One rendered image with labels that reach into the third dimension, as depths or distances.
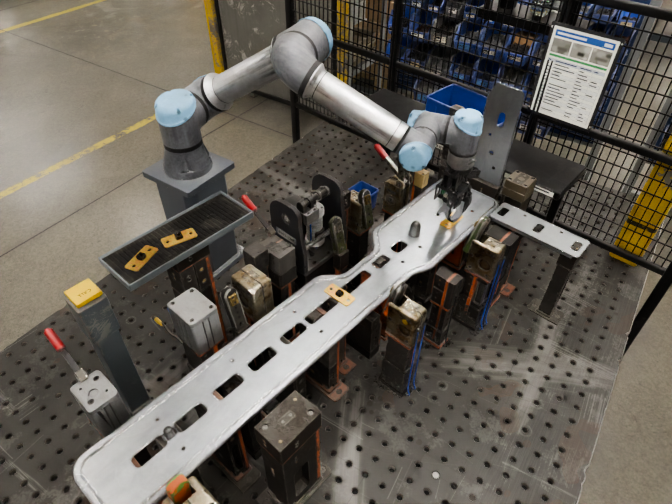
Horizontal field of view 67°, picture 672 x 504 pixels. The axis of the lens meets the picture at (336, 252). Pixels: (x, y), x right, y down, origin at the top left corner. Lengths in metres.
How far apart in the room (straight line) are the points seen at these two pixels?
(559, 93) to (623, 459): 1.48
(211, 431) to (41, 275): 2.20
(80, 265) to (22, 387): 1.49
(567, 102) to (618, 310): 0.72
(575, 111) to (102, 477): 1.70
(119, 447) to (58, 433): 0.47
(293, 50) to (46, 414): 1.19
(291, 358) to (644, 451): 1.72
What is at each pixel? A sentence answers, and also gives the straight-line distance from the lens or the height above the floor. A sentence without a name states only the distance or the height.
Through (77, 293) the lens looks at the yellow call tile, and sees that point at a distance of 1.27.
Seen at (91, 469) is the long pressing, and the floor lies 1.00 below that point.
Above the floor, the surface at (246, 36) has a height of 0.59.
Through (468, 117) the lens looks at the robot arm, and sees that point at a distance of 1.38.
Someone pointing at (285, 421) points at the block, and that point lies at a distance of 1.11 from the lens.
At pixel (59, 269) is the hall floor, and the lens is 3.21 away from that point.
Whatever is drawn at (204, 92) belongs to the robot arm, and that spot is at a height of 1.32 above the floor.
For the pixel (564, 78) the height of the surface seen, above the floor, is 1.29.
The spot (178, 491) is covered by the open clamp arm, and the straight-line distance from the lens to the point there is 1.01.
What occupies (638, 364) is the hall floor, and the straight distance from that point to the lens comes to 2.83.
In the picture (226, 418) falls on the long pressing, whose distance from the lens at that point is 1.16.
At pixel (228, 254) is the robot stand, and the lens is 1.86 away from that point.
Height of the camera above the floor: 2.00
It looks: 43 degrees down
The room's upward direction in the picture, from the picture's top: 1 degrees clockwise
